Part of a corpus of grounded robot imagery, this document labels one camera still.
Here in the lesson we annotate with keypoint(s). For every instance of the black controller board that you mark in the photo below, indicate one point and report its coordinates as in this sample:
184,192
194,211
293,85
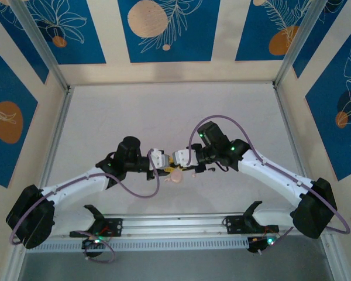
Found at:
260,246
90,243

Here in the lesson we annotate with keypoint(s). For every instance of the pink earbud charging case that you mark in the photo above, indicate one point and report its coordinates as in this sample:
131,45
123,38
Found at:
177,176

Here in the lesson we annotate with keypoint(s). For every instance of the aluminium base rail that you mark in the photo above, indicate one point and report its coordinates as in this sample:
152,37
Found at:
175,224

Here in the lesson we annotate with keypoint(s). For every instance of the aluminium side rail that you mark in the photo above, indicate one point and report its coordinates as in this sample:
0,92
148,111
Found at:
60,131
286,126

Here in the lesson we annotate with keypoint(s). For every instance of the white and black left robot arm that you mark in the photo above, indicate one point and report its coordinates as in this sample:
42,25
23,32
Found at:
76,185

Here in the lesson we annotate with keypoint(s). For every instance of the aluminium frame post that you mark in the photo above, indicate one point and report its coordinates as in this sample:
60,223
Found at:
298,44
13,263
41,44
332,257

